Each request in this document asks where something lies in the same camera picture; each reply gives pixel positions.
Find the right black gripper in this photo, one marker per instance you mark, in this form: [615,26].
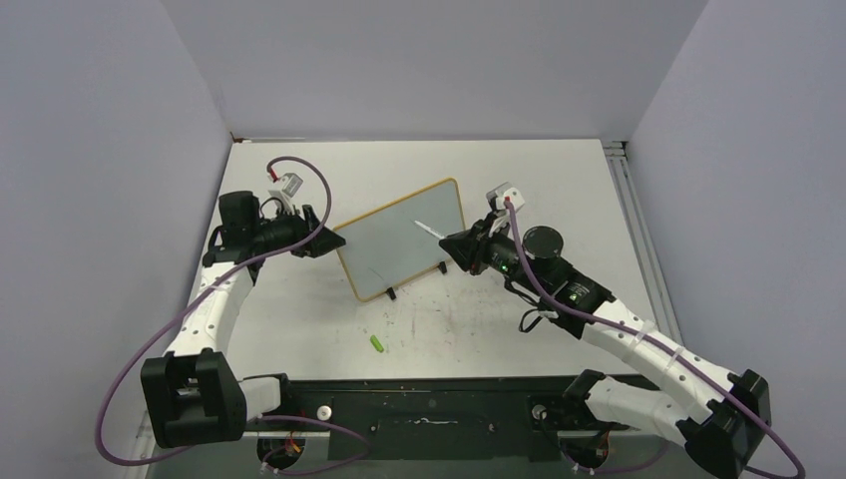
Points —
[469,247]

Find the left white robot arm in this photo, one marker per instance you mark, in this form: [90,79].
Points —
[192,394]

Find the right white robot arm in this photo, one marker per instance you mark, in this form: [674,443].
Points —
[715,414]

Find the yellow framed whiteboard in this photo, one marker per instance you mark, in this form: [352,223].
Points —
[384,249]

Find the white green marker pen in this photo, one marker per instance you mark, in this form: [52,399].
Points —
[430,231]

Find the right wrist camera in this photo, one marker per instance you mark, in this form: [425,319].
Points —
[502,194]

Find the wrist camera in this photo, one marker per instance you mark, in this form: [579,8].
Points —
[502,194]
[286,186]

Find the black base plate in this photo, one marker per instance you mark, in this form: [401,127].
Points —
[436,419]

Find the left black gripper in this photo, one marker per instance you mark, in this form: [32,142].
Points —
[322,242]

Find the green marker cap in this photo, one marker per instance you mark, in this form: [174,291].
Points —
[376,344]

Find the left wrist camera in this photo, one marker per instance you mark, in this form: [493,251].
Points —
[286,186]

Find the aluminium rail frame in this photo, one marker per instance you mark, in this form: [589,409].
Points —
[651,271]

